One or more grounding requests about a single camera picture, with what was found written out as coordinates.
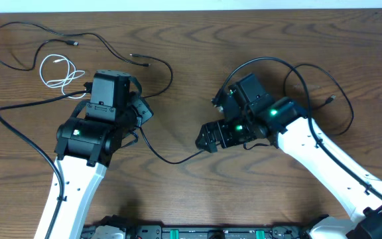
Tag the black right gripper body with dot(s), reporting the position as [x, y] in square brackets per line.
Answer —
[236, 131]

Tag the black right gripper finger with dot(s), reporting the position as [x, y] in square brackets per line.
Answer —
[207, 141]
[207, 132]

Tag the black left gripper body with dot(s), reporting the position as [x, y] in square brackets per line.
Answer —
[142, 109]

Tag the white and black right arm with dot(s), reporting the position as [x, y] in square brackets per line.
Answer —
[251, 113]

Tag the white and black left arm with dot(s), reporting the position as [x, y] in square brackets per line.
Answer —
[85, 145]

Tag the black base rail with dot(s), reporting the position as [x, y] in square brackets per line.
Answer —
[114, 226]

